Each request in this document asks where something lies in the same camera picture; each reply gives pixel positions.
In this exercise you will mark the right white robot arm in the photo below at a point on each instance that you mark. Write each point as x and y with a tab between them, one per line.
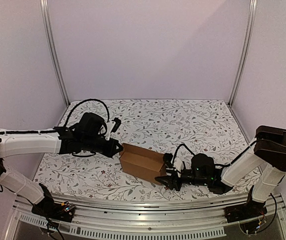
267	147

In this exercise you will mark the floral patterned table mat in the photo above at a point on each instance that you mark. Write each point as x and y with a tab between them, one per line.
185	127

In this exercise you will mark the aluminium frame post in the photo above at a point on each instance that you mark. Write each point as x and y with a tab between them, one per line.
52	50
244	52

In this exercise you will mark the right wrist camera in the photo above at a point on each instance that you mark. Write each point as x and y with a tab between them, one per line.
171	163

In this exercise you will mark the right aluminium frame post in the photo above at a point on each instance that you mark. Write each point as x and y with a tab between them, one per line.
244	52

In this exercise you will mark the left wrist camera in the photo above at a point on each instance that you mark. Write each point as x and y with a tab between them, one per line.
111	127

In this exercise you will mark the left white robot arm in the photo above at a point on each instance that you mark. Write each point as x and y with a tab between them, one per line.
91	134

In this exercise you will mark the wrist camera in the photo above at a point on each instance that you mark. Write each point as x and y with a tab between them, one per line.
171	163
111	127

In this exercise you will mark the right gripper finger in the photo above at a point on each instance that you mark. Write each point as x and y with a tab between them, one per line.
170	171
167	181

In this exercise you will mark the brown cardboard box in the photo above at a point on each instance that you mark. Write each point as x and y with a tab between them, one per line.
142	163

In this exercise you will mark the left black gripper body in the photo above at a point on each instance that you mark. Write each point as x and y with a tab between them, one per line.
91	144

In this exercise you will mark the front aluminium rail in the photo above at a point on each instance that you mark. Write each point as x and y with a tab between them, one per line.
200	219

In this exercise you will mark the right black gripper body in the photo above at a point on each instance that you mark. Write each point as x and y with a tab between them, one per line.
176	180

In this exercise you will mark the left aluminium frame post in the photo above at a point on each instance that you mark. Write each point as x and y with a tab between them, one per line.
52	50

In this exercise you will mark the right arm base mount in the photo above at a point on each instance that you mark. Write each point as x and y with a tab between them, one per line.
247	210

